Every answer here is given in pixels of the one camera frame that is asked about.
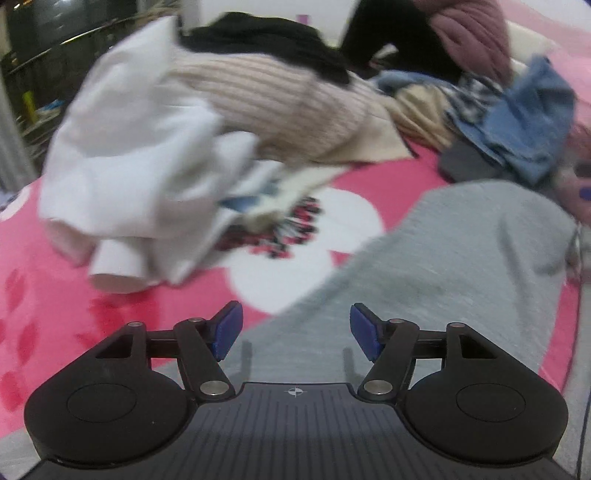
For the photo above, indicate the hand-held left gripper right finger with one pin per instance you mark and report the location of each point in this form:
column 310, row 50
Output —
column 364, row 330

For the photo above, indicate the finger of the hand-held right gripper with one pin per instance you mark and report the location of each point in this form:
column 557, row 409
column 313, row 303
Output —
column 585, row 193

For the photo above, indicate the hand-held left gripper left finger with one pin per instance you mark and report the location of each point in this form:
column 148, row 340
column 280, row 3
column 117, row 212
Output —
column 228, row 327

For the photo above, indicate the grey sweatshirt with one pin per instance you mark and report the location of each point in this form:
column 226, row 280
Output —
column 452, row 258

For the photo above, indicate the white garment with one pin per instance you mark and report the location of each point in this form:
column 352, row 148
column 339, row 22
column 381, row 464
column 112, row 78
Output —
column 134, row 161

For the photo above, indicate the blue denim garment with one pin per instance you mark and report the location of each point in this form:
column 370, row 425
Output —
column 531, row 120

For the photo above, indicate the pink quilt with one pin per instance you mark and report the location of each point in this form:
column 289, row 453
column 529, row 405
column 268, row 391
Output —
column 577, row 92

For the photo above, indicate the blue cream garment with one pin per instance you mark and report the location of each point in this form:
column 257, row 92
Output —
column 272, row 194

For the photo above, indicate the plaid shirt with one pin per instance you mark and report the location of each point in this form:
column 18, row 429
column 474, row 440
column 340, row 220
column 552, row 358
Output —
column 475, row 99

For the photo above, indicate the pink floral blanket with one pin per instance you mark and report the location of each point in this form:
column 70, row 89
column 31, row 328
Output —
column 55, row 286

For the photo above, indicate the pink knit sweater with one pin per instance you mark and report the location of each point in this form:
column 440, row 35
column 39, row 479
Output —
column 277, row 106

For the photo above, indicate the grey curtain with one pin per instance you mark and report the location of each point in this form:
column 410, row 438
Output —
column 14, row 152

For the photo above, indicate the black garment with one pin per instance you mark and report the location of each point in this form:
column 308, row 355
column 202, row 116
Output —
column 277, row 41

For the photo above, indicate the green bottle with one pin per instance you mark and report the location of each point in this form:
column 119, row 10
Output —
column 28, row 105

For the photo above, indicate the metal railing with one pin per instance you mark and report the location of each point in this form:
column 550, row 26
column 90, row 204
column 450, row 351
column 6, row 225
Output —
column 60, row 42

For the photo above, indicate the dark window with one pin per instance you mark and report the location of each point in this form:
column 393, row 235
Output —
column 55, row 23

